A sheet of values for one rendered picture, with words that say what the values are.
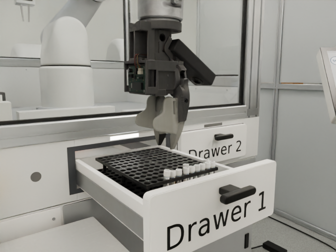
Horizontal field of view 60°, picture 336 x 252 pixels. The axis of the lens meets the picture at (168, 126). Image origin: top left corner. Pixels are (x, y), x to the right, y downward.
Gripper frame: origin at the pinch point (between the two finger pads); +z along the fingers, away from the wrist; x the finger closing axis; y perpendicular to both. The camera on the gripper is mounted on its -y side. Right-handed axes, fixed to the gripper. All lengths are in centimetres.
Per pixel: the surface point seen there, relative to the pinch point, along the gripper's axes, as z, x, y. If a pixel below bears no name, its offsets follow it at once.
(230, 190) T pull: 5.9, 13.1, -2.1
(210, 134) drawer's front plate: 6.4, -20.9, -31.7
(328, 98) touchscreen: -4, -6, -73
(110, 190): 9.4, -5.2, 9.4
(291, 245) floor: 98, -49, -139
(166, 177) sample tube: 6.8, 0.7, 1.0
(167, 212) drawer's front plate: 7.5, 10.9, 8.3
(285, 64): -20, -84, -172
